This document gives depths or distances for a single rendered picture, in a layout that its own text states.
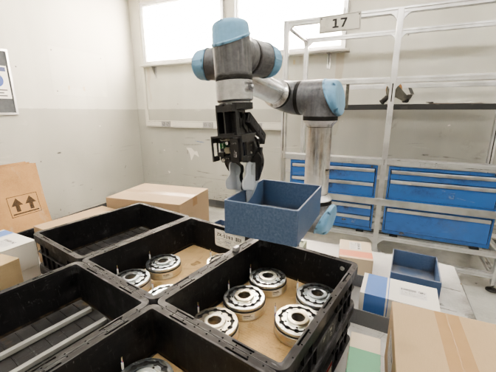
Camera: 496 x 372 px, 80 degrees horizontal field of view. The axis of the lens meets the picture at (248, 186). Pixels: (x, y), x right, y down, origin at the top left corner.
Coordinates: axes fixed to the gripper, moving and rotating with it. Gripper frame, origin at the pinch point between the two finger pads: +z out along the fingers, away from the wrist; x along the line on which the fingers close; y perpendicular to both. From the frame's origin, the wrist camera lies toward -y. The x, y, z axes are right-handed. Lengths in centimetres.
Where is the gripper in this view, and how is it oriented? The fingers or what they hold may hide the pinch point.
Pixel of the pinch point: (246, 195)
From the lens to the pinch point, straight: 67.3
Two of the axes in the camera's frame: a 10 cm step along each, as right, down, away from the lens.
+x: 8.9, 0.4, -4.4
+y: -4.4, 2.2, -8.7
